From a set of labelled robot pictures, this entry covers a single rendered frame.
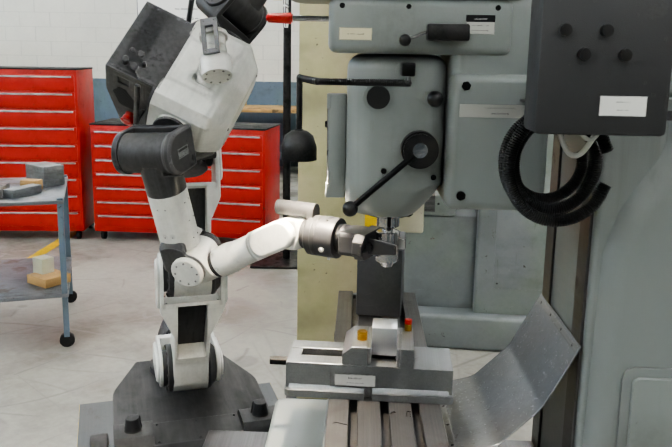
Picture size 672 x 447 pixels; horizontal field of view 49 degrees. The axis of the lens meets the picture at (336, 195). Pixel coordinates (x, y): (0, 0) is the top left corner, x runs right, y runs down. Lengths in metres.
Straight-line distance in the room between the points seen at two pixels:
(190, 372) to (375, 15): 1.31
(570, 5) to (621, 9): 0.07
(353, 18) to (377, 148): 0.25
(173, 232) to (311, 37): 1.69
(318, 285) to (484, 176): 2.06
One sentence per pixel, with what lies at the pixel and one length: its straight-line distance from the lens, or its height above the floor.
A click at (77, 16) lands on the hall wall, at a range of 11.23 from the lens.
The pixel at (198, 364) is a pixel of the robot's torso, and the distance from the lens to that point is 2.28.
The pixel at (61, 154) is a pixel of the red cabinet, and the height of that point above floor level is 0.74.
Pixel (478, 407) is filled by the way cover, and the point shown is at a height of 0.88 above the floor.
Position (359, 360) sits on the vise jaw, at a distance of 1.55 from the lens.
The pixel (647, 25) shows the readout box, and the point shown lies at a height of 1.68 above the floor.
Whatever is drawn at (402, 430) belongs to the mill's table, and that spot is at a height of 0.93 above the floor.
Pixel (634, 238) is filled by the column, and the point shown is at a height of 1.31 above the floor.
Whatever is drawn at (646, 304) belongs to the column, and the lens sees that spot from 1.48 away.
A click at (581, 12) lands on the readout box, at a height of 1.70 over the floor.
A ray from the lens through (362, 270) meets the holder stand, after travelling 2.00.
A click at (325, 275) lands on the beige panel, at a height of 0.64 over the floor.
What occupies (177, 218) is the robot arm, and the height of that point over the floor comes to 1.26.
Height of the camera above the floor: 1.63
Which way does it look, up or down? 11 degrees down
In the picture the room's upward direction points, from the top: 1 degrees clockwise
